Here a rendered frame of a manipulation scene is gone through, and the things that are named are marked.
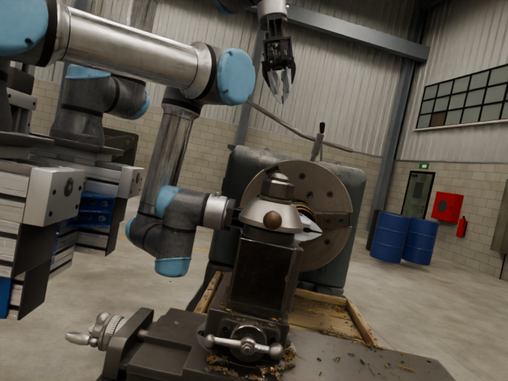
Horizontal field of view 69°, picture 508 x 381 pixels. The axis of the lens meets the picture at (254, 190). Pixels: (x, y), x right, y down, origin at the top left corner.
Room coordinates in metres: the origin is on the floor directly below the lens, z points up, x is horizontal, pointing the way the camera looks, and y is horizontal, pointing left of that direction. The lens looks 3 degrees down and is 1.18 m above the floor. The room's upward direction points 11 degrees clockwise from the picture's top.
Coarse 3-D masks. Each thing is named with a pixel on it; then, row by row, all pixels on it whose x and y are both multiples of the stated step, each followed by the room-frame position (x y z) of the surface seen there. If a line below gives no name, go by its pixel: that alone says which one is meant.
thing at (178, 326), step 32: (128, 320) 0.45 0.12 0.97; (160, 320) 0.47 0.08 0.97; (192, 320) 0.50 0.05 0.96; (128, 352) 0.42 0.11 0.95; (160, 352) 0.40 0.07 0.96; (192, 352) 0.40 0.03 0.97; (224, 352) 0.42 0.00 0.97; (288, 352) 0.45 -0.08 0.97; (320, 352) 0.47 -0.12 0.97; (352, 352) 0.48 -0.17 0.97; (384, 352) 0.50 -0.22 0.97
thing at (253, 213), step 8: (256, 200) 0.43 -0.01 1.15; (264, 200) 0.42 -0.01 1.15; (248, 208) 0.43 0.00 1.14; (256, 208) 0.42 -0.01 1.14; (264, 208) 0.42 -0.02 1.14; (272, 208) 0.42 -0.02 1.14; (280, 208) 0.42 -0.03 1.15; (288, 208) 0.42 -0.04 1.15; (240, 216) 0.43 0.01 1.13; (248, 216) 0.42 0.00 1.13; (256, 216) 0.41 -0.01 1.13; (288, 216) 0.42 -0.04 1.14; (296, 216) 0.43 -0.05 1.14; (248, 224) 0.42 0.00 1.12; (256, 224) 0.41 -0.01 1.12; (288, 224) 0.41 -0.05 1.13; (296, 224) 0.42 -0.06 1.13; (288, 232) 0.41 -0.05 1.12; (296, 232) 0.42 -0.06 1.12
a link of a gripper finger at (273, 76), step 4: (268, 72) 1.00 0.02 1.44; (272, 72) 0.98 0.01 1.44; (268, 76) 1.00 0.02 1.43; (272, 76) 0.98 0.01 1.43; (276, 76) 1.00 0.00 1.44; (272, 80) 0.98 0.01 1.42; (276, 80) 1.00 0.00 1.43; (272, 84) 0.99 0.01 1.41; (276, 84) 1.00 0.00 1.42; (272, 88) 1.00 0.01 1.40; (276, 88) 1.00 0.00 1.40; (272, 92) 1.00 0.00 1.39; (276, 92) 0.99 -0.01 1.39; (276, 96) 1.00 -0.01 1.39; (280, 96) 1.00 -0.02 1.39; (280, 100) 1.00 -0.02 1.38
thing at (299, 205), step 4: (296, 204) 0.93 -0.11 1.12; (300, 204) 0.93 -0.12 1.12; (304, 204) 0.93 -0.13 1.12; (296, 208) 0.89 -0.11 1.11; (300, 208) 0.89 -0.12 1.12; (304, 208) 0.90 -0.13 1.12; (308, 208) 0.92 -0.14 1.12; (300, 212) 0.87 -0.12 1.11; (304, 212) 0.87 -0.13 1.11; (308, 212) 0.87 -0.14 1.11; (312, 212) 0.90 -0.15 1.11; (308, 216) 0.87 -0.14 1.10; (312, 216) 0.87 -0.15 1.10; (312, 220) 0.87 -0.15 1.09; (316, 220) 0.93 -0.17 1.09; (304, 228) 0.93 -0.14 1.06; (308, 228) 0.93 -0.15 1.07
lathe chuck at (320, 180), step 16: (288, 160) 1.02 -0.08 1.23; (304, 160) 1.02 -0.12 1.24; (256, 176) 1.02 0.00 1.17; (288, 176) 1.02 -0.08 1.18; (304, 176) 1.02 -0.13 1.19; (320, 176) 1.02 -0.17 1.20; (336, 176) 1.02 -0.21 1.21; (256, 192) 1.02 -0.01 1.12; (304, 192) 1.02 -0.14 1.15; (320, 192) 1.02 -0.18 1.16; (336, 192) 1.02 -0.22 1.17; (320, 208) 1.02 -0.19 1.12; (336, 208) 1.02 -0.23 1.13; (320, 240) 1.02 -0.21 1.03; (336, 240) 1.02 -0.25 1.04; (304, 256) 1.02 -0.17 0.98; (320, 256) 1.02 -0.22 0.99
